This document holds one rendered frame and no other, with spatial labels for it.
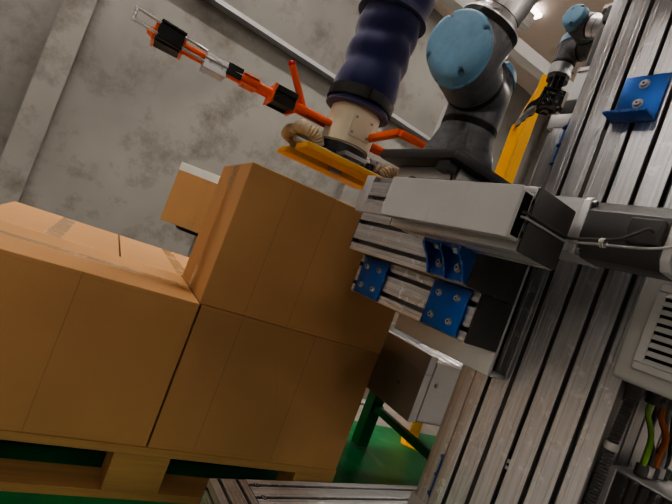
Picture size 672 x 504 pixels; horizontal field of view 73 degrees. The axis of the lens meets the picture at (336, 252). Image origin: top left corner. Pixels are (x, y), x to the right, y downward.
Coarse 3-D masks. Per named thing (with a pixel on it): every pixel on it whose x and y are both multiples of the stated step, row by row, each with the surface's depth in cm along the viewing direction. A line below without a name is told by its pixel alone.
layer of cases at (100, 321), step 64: (0, 256) 98; (64, 256) 114; (128, 256) 150; (0, 320) 100; (64, 320) 105; (128, 320) 112; (192, 320) 118; (256, 320) 126; (0, 384) 102; (64, 384) 107; (128, 384) 114; (192, 384) 121; (256, 384) 129; (320, 384) 138; (192, 448) 124; (256, 448) 132; (320, 448) 142
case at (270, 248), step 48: (240, 192) 120; (288, 192) 125; (240, 240) 121; (288, 240) 127; (336, 240) 133; (192, 288) 133; (240, 288) 123; (288, 288) 129; (336, 288) 135; (336, 336) 138; (384, 336) 145
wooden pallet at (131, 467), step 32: (96, 448) 113; (128, 448) 116; (0, 480) 105; (32, 480) 109; (64, 480) 113; (96, 480) 117; (128, 480) 117; (160, 480) 121; (192, 480) 133; (288, 480) 140; (320, 480) 143
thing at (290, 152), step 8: (280, 152) 154; (288, 152) 149; (296, 152) 150; (296, 160) 158; (304, 160) 152; (312, 160) 152; (312, 168) 162; (320, 168) 156; (336, 176) 160; (344, 176) 158; (352, 176) 160; (352, 184) 164; (360, 184) 161
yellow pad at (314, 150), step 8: (304, 144) 132; (312, 144) 132; (304, 152) 140; (312, 152) 135; (320, 152) 133; (328, 152) 134; (320, 160) 143; (328, 160) 138; (336, 160) 135; (344, 160) 136; (336, 168) 146; (344, 168) 141; (352, 168) 138; (360, 168) 139; (368, 168) 144; (360, 176) 144
